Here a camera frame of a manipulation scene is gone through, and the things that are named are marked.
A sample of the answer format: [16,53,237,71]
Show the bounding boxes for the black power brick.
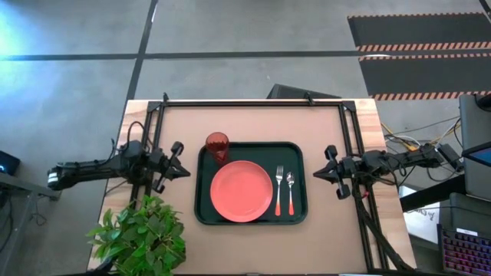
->
[437,143,464,173]

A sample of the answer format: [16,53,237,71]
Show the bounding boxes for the black sleeved cable bundle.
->
[351,172,417,274]

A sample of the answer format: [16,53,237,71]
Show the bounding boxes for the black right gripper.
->
[313,144,360,200]

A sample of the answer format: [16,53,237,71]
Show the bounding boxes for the silver spoon with orange handle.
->
[286,171,295,216]

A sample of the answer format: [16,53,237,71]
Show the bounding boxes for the white paper sheet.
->
[401,186,442,234]

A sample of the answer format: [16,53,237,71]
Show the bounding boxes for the orange round plate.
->
[209,159,274,224]

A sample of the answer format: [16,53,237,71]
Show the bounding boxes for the orange faceted plastic cup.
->
[205,131,230,166]

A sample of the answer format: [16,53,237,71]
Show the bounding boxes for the grey side desk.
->
[0,172,62,265]

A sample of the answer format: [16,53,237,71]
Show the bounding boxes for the large computer monitor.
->
[461,141,491,169]

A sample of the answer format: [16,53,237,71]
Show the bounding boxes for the black box with vent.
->
[266,83,342,100]

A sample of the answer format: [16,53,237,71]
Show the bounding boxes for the dark green plastic tray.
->
[194,141,308,226]

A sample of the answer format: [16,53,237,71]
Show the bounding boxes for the silver fork with orange handle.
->
[275,165,285,217]

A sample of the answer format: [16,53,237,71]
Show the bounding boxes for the black floor mat orange stripes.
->
[358,53,491,102]
[347,12,491,53]

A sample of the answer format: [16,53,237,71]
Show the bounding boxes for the green leafy plant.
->
[85,194,188,276]

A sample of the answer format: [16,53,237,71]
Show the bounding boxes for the black electronic device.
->
[0,149,21,176]

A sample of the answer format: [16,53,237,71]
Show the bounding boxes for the yellow cable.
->
[381,121,461,153]

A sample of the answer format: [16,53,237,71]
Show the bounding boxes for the black aluminium rig frame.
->
[130,91,417,274]

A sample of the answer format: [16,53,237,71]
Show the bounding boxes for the black backlit keyboard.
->
[437,224,491,276]

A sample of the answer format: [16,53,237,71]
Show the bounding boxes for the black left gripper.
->
[147,140,192,194]

